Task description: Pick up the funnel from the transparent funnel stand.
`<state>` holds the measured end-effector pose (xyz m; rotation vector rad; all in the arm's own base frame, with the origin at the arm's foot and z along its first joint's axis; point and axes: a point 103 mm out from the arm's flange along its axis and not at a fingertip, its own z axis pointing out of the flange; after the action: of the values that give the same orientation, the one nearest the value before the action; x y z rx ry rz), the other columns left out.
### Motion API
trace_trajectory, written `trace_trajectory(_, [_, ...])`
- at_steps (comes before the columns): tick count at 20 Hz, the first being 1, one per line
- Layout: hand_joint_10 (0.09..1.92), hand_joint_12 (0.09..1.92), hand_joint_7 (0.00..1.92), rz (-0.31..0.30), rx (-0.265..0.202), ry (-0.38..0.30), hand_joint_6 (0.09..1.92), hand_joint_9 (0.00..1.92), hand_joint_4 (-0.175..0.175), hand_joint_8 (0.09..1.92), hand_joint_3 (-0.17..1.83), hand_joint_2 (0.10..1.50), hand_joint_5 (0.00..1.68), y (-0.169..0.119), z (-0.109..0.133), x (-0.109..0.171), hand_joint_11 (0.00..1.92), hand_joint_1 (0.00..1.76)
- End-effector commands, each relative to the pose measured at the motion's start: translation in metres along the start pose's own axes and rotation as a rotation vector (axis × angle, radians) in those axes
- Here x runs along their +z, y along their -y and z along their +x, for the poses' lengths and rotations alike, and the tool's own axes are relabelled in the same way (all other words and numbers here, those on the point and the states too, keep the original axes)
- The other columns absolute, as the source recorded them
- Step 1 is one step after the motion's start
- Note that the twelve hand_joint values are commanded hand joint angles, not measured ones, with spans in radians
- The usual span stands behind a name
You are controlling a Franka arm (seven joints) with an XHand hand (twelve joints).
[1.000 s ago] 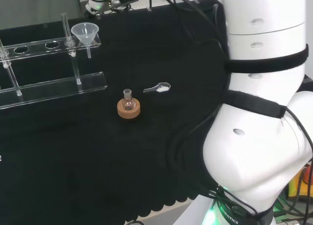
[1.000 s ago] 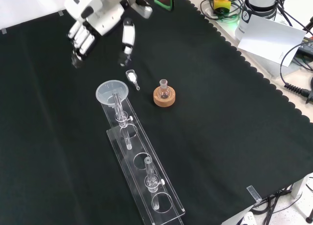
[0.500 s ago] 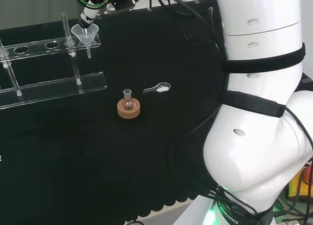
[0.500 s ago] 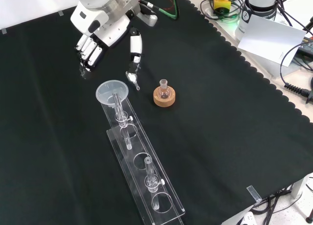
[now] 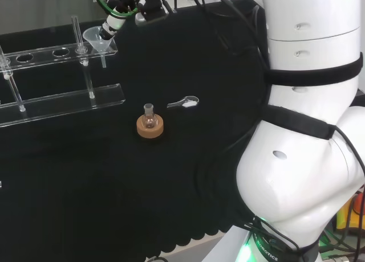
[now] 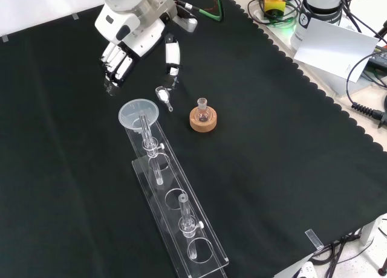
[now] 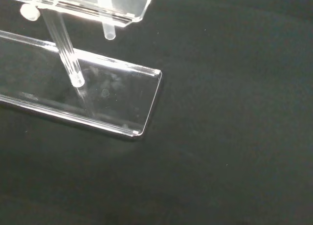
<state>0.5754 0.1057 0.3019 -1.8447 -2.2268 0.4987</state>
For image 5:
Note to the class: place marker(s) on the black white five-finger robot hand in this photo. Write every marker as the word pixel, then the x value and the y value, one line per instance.
pixel 117 14

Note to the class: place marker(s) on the clear plastic funnel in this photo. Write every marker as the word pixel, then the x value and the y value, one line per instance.
pixel 98 41

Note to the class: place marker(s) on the clear acrylic funnel stand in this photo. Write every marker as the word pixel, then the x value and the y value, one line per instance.
pixel 57 102

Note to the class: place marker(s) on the small round-bottom glass flask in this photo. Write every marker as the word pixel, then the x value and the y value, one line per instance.
pixel 149 121

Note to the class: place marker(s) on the black cloth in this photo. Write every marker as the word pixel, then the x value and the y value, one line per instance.
pixel 99 188

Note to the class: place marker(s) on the yellow stop button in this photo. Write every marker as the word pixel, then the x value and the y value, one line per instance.
pixel 349 219

